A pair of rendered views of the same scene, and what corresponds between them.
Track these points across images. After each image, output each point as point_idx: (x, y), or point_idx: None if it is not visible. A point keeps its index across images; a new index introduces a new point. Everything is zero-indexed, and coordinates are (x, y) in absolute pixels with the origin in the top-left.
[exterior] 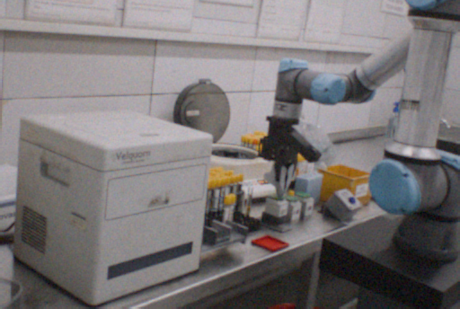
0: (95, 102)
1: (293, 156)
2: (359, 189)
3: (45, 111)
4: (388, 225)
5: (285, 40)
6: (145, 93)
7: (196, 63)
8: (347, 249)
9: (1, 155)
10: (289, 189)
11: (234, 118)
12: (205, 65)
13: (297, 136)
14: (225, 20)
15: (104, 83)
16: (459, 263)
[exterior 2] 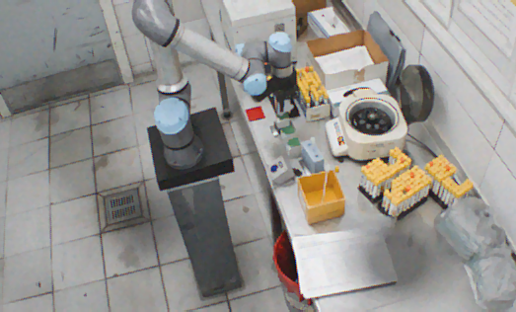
0: (394, 26)
1: (276, 97)
2: (301, 195)
3: (376, 8)
4: (216, 152)
5: None
6: (416, 48)
7: (450, 62)
8: (199, 112)
9: (363, 15)
10: (359, 182)
11: (474, 151)
12: (457, 71)
13: (269, 82)
14: (479, 47)
15: (399, 18)
16: (161, 157)
